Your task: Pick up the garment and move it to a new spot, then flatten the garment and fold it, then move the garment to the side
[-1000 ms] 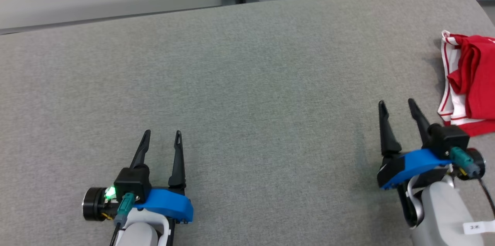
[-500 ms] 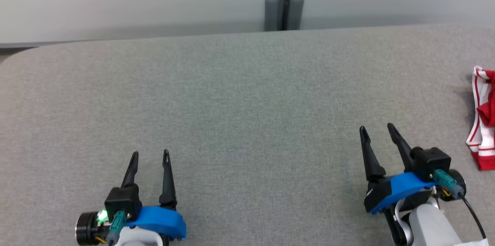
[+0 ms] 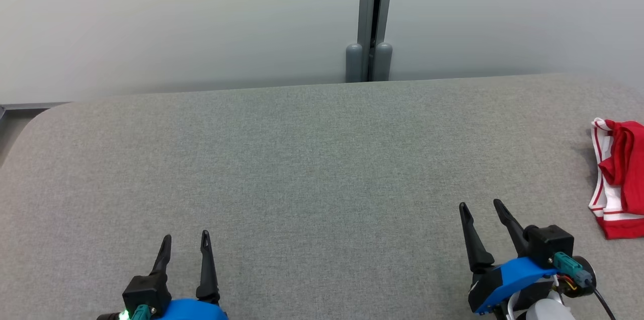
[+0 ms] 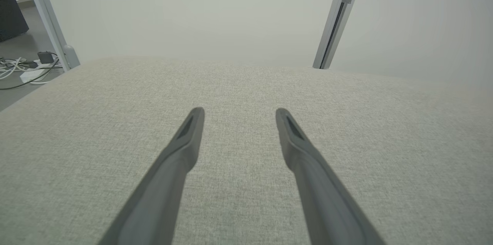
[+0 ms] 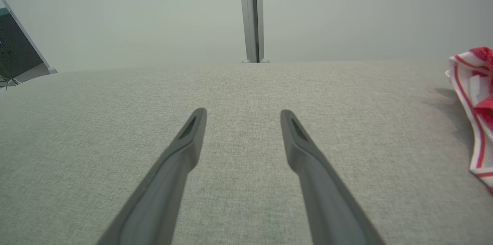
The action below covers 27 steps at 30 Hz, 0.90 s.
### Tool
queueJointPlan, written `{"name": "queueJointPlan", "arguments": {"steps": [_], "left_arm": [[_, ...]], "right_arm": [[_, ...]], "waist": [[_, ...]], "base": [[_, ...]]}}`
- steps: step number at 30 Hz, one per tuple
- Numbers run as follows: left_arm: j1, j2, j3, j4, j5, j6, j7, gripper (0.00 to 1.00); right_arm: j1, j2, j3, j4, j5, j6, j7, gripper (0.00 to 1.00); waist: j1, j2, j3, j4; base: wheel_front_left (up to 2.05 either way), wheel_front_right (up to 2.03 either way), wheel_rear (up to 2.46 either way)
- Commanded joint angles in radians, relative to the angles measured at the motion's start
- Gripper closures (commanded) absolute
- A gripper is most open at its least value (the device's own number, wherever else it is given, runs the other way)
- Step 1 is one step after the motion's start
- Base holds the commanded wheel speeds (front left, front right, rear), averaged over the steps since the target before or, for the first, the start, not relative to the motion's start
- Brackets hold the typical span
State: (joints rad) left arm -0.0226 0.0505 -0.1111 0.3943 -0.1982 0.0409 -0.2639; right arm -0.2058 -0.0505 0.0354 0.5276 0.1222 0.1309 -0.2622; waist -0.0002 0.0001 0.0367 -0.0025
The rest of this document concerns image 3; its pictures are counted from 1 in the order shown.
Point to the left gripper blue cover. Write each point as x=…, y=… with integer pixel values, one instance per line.
x=191, y=311

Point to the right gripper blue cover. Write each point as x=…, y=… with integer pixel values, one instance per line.
x=513, y=274

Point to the red white sports jersey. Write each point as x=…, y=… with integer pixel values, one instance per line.
x=626, y=159

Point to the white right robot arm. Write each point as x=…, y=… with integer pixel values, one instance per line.
x=548, y=312

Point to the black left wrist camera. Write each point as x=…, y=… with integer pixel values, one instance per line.
x=146, y=292

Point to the teal left camera connector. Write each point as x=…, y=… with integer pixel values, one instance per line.
x=141, y=312

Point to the teal camera connector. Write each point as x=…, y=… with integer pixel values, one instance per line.
x=568, y=265
x=141, y=312

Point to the teal right camera connector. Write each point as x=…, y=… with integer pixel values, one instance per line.
x=568, y=265

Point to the grey metal partition post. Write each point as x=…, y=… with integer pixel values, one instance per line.
x=366, y=8

